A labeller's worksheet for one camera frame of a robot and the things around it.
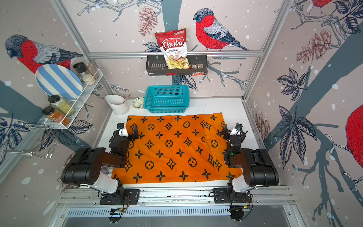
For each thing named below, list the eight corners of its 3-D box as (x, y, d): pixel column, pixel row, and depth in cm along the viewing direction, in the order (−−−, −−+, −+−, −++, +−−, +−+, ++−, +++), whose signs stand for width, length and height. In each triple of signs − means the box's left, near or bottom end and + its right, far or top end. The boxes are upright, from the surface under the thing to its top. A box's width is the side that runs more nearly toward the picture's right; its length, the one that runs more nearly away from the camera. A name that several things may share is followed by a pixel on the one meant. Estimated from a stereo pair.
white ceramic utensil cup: (112, 116, 112) (102, 102, 99) (116, 106, 119) (108, 91, 106) (126, 116, 112) (118, 102, 99) (130, 106, 119) (123, 91, 106)
